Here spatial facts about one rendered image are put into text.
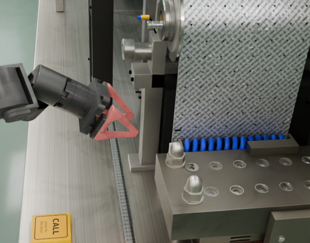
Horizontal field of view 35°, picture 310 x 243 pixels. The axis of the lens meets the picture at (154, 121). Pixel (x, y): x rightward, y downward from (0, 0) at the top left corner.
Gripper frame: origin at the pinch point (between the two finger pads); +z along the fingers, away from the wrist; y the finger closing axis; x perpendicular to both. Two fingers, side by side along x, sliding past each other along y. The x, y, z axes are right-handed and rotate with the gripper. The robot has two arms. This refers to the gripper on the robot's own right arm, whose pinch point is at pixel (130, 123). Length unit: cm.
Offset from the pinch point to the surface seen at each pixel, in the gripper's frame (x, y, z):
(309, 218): 8.4, 22.2, 25.8
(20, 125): -109, -167, 21
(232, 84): 15.9, 0.6, 11.9
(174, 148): 2.9, 7.9, 6.0
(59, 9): -19, -103, -3
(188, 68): 14.7, 0.5, 2.7
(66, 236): -19.4, 12.3, -3.3
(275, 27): 28.4, 0.8, 11.6
